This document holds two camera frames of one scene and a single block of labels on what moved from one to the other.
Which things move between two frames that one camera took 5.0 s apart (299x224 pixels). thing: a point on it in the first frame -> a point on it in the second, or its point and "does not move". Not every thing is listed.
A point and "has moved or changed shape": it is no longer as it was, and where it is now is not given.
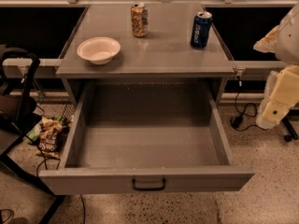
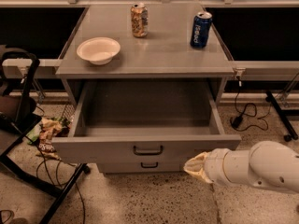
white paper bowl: (99, 50) does not move
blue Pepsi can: (201, 29) does not move
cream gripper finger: (267, 44) -> (213, 162)
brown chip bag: (48, 137) does not move
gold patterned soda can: (139, 18) does not move
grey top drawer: (142, 138) has moved or changed shape
